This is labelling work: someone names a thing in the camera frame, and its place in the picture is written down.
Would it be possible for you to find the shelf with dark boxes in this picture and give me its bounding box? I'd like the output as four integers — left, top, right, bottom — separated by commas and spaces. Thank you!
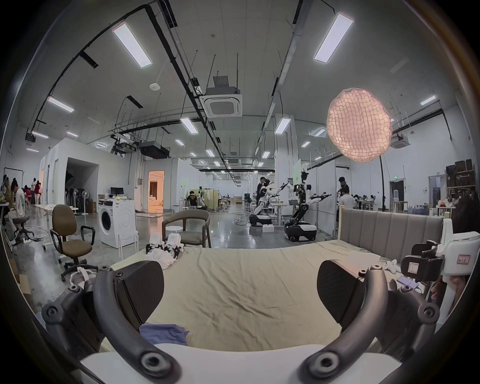
445, 159, 477, 200

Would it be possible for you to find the person's right hand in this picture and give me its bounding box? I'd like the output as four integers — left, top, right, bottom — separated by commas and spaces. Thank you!
430, 275, 469, 301

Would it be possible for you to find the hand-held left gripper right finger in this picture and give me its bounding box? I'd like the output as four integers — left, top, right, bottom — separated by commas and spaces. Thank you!
300, 259, 441, 380

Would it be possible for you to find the floor lamp with round shade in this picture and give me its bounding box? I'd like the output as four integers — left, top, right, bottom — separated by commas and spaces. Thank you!
326, 88, 394, 211

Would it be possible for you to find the spare white hand-held gripper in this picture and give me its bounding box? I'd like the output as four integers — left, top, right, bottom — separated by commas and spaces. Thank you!
145, 232, 164, 255
165, 233, 185, 259

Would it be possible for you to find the black and white wheeled robot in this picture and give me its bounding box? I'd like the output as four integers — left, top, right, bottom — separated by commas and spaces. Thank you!
284, 172, 333, 243

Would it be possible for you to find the white cloth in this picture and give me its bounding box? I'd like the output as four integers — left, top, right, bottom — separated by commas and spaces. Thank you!
145, 249, 178, 270

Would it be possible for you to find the grey padded headboard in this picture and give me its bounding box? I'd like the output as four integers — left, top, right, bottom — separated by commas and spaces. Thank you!
338, 208, 445, 260

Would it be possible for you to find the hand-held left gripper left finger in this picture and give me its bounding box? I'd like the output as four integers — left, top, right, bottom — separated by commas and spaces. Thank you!
41, 260, 183, 380

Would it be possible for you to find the bed with beige sheet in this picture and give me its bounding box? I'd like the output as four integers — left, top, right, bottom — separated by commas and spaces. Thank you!
109, 240, 443, 354

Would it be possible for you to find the dark blue garment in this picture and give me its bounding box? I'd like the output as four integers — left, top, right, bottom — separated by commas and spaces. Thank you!
139, 324, 190, 347

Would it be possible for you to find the row of standing fans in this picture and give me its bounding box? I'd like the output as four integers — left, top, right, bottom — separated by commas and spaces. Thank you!
64, 187, 92, 216

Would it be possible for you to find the white headset on floor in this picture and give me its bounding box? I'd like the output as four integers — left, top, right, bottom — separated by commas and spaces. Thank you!
69, 266, 99, 288

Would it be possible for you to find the white washing machine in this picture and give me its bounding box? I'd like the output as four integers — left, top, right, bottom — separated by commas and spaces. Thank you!
97, 199, 138, 249

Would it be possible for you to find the brown office chair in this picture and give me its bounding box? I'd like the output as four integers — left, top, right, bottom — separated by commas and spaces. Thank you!
50, 204, 99, 283

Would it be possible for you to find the grey armchair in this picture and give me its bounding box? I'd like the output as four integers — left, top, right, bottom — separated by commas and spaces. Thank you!
161, 209, 212, 249

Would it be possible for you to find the group of people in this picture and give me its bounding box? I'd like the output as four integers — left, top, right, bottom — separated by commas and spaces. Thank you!
22, 177, 43, 205

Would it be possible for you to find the small white stool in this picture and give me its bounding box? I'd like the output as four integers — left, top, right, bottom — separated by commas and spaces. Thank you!
119, 230, 139, 260

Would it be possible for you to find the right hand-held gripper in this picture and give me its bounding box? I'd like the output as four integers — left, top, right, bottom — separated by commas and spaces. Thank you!
400, 217, 480, 324

